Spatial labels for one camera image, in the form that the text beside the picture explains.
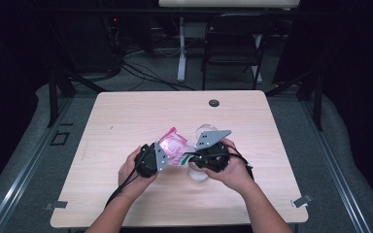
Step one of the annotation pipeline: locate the grey metal bracket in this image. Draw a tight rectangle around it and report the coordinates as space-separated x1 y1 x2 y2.
45 200 68 212
291 193 314 209

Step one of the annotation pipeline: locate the aluminium floor rail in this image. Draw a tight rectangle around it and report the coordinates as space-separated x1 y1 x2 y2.
299 96 372 233
0 96 74 233

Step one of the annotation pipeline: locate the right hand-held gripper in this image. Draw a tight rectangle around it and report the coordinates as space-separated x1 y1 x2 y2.
188 129 232 173

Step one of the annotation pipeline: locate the person's right hand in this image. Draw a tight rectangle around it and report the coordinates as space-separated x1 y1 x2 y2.
203 138 255 195

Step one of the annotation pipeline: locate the black equipment cabinet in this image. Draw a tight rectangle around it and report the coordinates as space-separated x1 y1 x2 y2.
57 13 119 74

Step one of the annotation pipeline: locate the white desk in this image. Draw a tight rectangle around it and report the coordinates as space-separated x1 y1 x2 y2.
158 0 300 83

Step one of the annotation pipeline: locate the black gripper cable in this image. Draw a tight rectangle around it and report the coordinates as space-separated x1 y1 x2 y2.
224 145 256 182
105 161 142 209

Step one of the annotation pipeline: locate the black chair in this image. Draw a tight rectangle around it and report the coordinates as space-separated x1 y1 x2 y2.
202 14 273 91

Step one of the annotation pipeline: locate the pink printed plastic bag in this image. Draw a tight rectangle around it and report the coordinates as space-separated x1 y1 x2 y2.
157 126 197 168

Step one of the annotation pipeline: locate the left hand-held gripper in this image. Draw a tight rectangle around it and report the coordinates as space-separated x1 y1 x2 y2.
134 141 170 179

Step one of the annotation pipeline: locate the black metal stand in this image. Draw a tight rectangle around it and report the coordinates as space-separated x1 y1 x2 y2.
265 69 324 132
47 64 108 129

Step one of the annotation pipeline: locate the black floor cable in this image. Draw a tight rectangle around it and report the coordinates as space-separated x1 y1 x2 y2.
119 61 195 91

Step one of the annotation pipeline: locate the person's left hand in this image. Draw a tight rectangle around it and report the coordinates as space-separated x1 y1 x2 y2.
118 145 158 195

